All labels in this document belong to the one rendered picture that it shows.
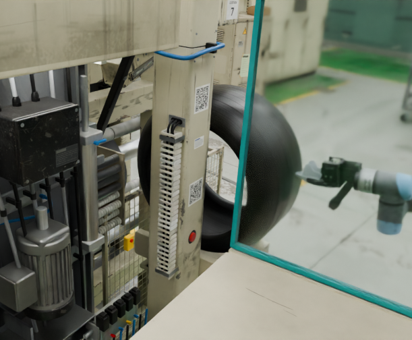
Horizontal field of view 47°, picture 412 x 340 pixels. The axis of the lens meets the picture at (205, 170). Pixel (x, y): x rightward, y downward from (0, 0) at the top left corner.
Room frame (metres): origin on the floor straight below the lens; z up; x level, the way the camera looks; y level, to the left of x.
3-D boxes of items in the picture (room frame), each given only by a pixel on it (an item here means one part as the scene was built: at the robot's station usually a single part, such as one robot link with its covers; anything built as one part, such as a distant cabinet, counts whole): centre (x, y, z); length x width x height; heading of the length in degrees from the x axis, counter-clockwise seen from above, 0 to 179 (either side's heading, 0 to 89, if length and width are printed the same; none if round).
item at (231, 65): (6.61, -0.29, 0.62); 0.91 x 0.58 x 1.25; 142
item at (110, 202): (1.57, 0.41, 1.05); 0.20 x 0.15 x 0.30; 150
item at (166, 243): (1.25, 0.10, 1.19); 0.05 x 0.04 x 0.48; 60
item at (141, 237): (1.42, 0.06, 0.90); 0.40 x 0.03 x 0.10; 60
